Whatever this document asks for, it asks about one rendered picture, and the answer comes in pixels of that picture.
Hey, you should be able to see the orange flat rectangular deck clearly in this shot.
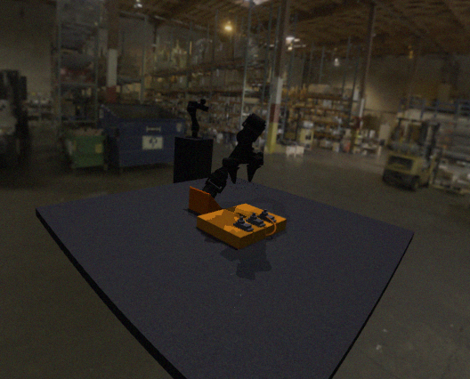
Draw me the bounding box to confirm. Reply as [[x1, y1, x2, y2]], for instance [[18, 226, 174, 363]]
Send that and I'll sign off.
[[197, 204, 287, 249]]

